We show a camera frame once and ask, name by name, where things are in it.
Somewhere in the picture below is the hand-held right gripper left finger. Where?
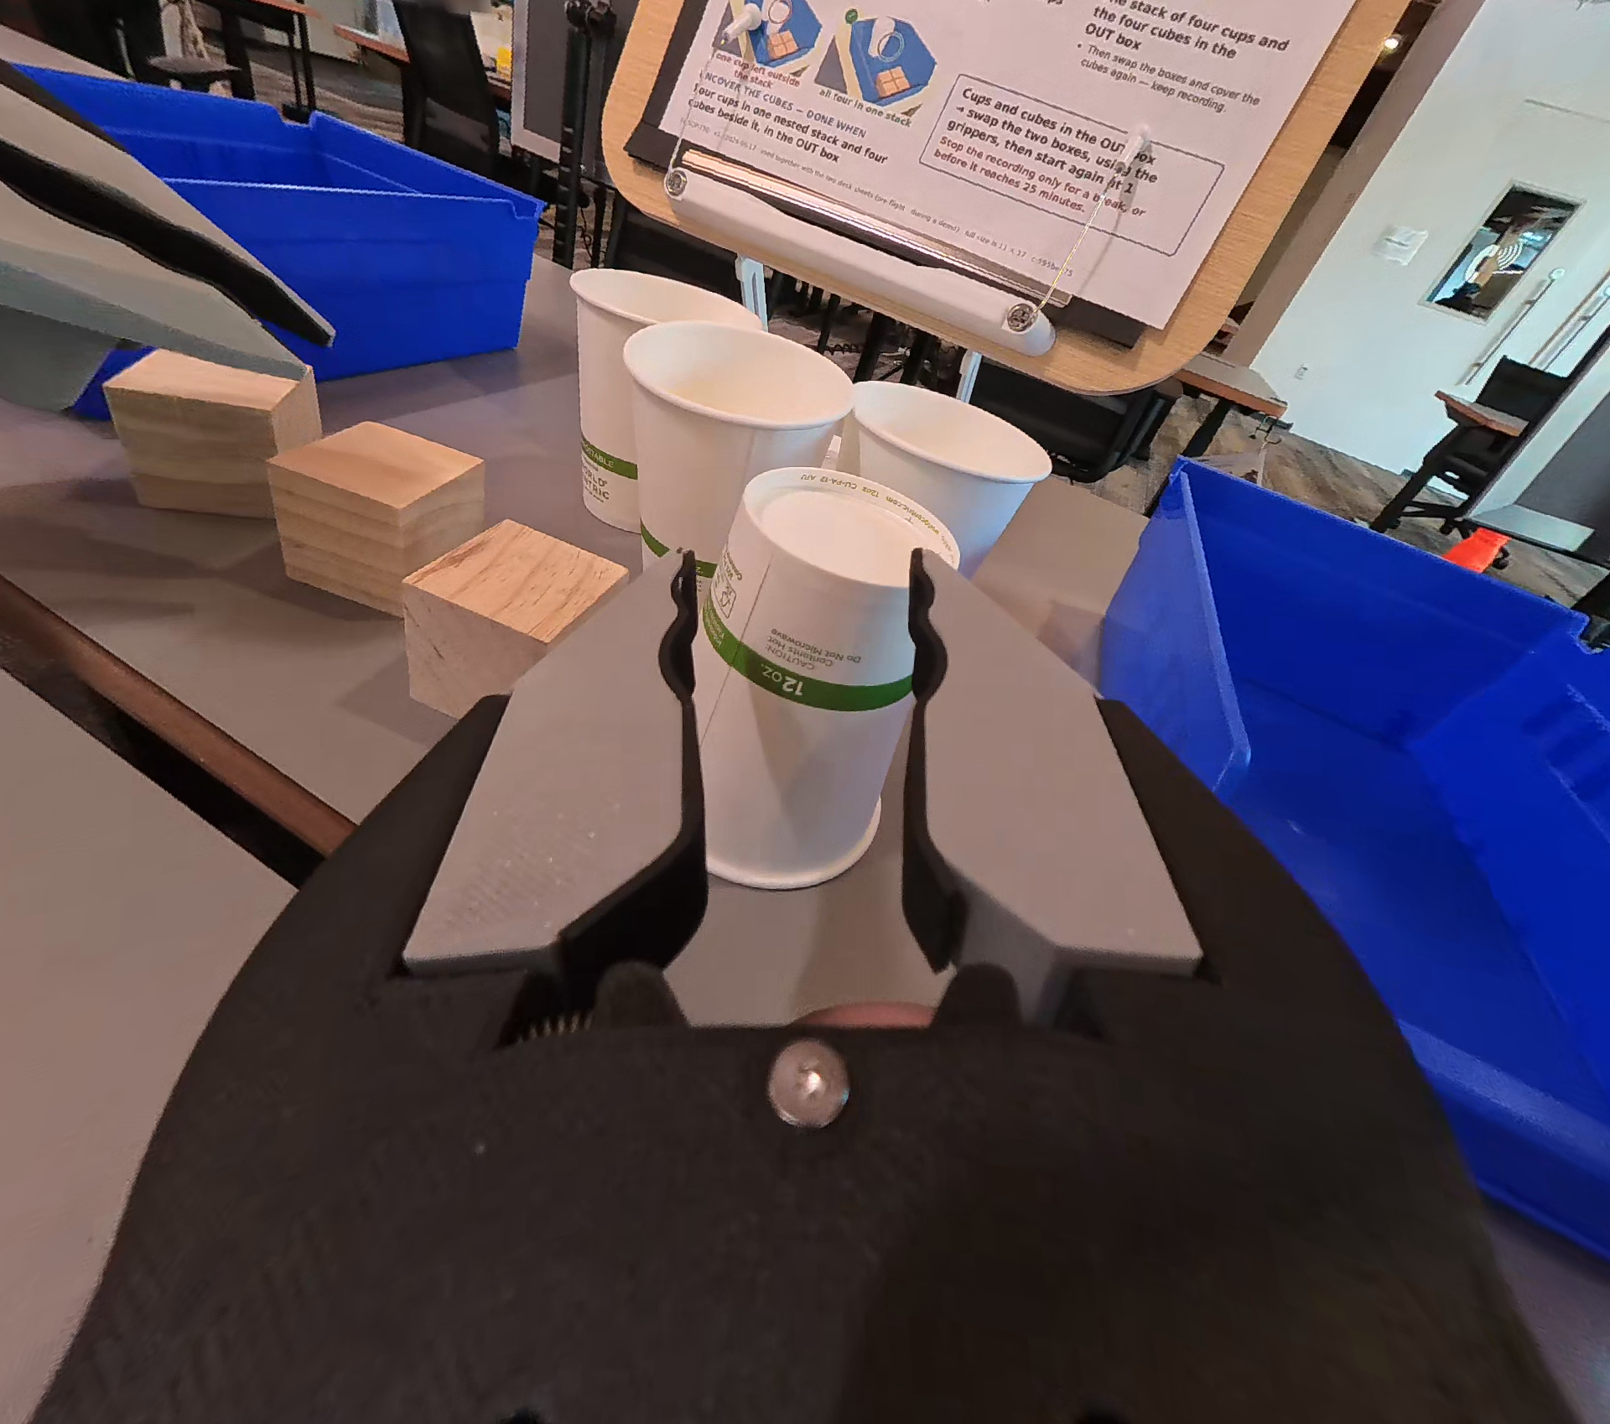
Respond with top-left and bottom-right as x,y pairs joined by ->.
399,548 -> 711,979

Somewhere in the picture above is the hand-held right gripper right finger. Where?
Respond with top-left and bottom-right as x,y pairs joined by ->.
901,548 -> 1210,1016

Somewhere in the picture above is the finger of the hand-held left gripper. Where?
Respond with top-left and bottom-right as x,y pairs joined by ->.
0,59 -> 337,347
0,223 -> 312,414

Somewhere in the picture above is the wooden cube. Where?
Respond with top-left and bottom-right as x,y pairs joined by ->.
401,518 -> 631,721
265,419 -> 488,617
101,347 -> 324,520

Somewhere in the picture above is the white paper cup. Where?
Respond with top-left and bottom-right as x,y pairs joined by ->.
569,267 -> 765,535
624,319 -> 857,585
701,468 -> 966,892
851,381 -> 1055,577

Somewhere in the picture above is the blue plastic bin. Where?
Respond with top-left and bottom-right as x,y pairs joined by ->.
5,60 -> 547,423
1097,454 -> 1610,1263

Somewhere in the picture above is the black office chair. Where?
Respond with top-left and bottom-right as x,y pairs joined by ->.
393,2 -> 509,161
1371,354 -> 1575,535

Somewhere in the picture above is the wooden document stand board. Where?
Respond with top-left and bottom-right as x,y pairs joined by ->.
601,0 -> 1459,397

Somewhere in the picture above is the printed instruction sheet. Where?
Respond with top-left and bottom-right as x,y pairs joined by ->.
659,0 -> 1468,329

